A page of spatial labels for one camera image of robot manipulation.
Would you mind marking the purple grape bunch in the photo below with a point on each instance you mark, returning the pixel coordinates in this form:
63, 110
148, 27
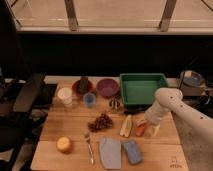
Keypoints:
100, 123

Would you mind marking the grey blue cloth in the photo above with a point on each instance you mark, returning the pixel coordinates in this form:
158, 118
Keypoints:
110, 153

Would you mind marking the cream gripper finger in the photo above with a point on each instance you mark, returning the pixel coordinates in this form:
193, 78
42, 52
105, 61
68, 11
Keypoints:
155, 130
142, 121

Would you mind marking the black office chair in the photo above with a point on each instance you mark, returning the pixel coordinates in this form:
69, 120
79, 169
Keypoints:
21, 91

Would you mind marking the small silver metal cup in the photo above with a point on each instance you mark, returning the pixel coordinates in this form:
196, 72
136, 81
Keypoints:
114, 103

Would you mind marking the red bowl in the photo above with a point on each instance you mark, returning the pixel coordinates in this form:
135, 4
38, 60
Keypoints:
75, 88

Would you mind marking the yellow banana piece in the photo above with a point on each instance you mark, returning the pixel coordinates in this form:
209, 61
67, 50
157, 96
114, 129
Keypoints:
126, 126

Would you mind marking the blue sponge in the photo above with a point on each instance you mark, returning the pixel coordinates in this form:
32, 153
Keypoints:
133, 152

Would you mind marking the grey bowl with blue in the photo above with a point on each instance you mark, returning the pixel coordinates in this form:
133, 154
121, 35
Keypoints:
192, 78

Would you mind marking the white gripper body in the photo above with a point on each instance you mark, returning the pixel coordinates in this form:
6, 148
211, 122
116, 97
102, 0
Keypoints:
155, 113

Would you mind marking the yellow apple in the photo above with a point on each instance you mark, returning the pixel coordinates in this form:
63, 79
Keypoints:
64, 145

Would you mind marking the silver fork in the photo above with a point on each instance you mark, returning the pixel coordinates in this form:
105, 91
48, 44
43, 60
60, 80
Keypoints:
91, 155

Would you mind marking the white plastic cup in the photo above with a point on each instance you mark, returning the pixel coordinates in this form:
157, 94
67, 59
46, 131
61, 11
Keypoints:
65, 96

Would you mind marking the green plastic bin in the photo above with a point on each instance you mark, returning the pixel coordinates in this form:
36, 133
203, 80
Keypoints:
138, 89

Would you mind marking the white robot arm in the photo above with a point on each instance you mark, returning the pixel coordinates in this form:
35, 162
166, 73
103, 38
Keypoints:
171, 100

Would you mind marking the blue plastic cup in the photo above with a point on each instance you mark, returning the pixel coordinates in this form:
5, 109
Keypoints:
89, 100

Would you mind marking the purple bowl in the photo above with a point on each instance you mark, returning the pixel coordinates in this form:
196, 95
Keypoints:
107, 87

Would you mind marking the dark metal cup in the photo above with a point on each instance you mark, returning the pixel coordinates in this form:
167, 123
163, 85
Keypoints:
83, 84

